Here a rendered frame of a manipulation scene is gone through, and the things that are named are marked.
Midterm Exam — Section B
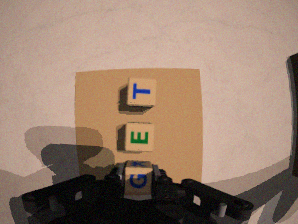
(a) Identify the tan rectangular mat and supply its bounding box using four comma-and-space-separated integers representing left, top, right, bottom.
75, 68, 203, 184

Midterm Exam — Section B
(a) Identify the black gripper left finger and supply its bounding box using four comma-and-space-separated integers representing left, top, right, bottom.
22, 163, 126, 224

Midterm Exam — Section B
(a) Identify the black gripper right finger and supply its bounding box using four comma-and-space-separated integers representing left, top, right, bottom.
151, 164, 254, 224

